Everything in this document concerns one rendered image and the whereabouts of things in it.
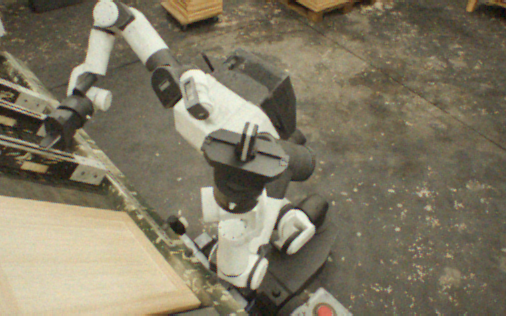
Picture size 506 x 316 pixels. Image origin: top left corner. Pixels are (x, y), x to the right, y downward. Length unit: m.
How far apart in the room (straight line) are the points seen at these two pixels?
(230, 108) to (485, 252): 2.02
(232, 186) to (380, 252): 1.85
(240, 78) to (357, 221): 1.62
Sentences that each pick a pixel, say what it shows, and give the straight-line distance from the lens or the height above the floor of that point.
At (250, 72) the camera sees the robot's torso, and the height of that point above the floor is 1.40.
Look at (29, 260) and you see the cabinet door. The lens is 0.94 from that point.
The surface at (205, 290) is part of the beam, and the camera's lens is 1.14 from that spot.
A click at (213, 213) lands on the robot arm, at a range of 0.66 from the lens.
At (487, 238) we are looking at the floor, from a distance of 2.68.
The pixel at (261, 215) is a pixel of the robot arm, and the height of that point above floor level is 1.38.
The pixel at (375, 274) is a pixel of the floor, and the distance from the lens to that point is 2.26.
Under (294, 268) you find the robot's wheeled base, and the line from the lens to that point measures 1.99.
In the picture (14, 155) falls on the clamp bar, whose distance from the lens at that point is 1.28.
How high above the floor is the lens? 1.95
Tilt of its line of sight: 47 degrees down
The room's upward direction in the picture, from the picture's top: straight up
